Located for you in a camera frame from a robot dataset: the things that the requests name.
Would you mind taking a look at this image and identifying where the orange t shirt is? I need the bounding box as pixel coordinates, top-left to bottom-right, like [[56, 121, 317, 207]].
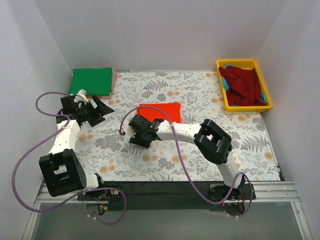
[[136, 102, 182, 123]]

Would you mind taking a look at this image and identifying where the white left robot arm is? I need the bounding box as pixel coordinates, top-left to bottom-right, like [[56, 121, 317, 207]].
[[39, 93, 114, 200]]

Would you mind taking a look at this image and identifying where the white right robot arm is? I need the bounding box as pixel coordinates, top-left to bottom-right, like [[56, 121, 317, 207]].
[[128, 114, 245, 199]]

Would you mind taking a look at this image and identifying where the floral patterned table mat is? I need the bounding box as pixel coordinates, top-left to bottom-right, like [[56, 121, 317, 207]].
[[75, 72, 280, 181]]

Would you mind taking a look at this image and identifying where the folded green t shirt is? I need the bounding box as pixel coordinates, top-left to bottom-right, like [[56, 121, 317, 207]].
[[68, 67, 113, 96]]

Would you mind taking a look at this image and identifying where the folded pink t shirt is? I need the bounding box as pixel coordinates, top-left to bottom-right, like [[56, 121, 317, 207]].
[[97, 70, 118, 100]]

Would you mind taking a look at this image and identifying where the dark red t shirt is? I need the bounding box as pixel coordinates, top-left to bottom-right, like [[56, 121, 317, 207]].
[[218, 66, 263, 107]]

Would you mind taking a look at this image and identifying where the yellow plastic bin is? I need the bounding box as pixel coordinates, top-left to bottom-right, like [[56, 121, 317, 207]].
[[216, 58, 273, 112]]

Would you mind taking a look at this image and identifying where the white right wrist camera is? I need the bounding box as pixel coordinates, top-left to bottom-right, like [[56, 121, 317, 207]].
[[120, 124, 135, 138]]

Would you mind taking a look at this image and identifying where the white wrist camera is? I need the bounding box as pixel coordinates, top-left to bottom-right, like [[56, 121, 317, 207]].
[[120, 124, 135, 138], [74, 89, 89, 104]]

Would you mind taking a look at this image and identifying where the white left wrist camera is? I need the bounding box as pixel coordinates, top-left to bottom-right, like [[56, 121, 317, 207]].
[[74, 89, 89, 104]]

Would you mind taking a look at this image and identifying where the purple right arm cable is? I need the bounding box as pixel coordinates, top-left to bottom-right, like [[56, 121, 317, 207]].
[[119, 105, 254, 219]]

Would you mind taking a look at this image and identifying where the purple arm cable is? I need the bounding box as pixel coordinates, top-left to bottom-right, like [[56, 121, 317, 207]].
[[11, 91, 127, 225], [119, 105, 254, 219]]

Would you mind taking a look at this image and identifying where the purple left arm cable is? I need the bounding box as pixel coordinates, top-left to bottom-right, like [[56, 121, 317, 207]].
[[11, 91, 127, 225]]

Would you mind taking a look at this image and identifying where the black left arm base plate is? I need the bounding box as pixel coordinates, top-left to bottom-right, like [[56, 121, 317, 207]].
[[77, 184, 122, 201]]

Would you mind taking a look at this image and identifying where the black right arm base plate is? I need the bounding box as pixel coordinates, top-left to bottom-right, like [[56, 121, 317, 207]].
[[208, 182, 256, 202]]

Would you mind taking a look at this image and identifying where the aluminium frame rail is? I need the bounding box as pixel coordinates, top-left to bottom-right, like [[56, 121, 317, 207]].
[[23, 181, 312, 240]]

